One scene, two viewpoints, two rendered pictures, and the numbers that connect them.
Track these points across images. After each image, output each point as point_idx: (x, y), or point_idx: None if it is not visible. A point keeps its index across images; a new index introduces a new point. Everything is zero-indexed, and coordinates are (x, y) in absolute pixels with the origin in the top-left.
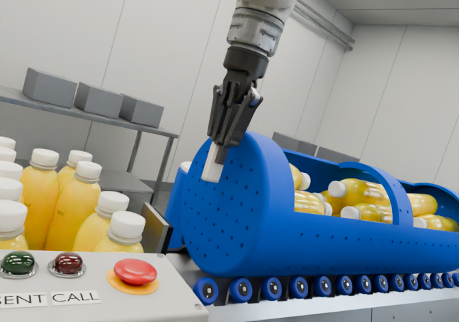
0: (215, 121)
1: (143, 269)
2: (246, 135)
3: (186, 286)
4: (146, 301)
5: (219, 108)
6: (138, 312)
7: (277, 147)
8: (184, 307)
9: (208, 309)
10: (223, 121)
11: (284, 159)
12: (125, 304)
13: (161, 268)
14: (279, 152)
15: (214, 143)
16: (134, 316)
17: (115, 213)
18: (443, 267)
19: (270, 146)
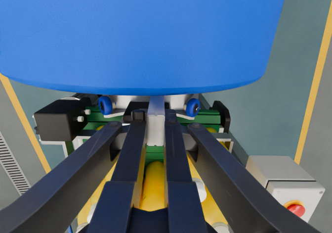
0: (107, 165)
1: (299, 212)
2: (170, 94)
3: (306, 190)
4: (307, 207)
5: (79, 193)
6: (311, 210)
7: None
8: (317, 197)
9: None
10: (142, 168)
11: (266, 0)
12: (305, 213)
13: (288, 195)
14: (250, 8)
15: (156, 145)
16: (312, 212)
17: None
18: None
19: (230, 32)
